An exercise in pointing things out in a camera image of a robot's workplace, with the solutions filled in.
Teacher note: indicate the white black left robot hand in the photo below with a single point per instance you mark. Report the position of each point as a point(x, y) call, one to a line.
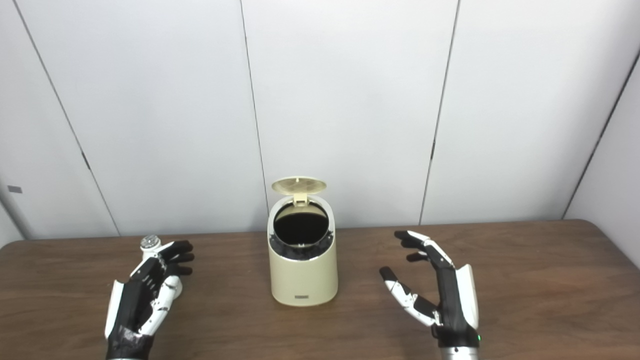
point(130, 305)

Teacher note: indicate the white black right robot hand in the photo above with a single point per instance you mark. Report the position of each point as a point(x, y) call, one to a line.
point(452, 300)

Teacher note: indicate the small white plastic bottle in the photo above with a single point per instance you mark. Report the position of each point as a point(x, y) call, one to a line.
point(149, 245)

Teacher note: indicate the cream-colored desktop bin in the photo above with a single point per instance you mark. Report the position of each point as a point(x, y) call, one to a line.
point(302, 280)

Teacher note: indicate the round cream bin lid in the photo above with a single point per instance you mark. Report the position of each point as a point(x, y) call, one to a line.
point(299, 185)

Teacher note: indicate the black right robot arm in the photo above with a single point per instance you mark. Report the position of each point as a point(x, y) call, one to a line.
point(459, 354)

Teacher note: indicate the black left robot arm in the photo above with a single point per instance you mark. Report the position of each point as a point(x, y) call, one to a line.
point(127, 347)

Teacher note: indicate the black bin liner bag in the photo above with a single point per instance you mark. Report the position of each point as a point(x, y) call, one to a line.
point(300, 252)

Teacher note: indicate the small gray wall tag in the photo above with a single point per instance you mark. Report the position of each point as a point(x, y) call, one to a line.
point(15, 189)

